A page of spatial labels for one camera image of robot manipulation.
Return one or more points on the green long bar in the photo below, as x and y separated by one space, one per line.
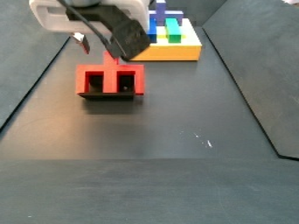
172 30

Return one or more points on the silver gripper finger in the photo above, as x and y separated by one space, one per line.
81 41

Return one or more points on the purple cross block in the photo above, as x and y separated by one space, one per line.
161 13

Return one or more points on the yellow base board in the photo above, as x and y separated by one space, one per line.
165 51

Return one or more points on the blue long bar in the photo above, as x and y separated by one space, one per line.
151 31

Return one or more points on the red E-shaped block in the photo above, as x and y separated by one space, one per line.
109 70

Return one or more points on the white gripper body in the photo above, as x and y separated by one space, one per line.
51 13

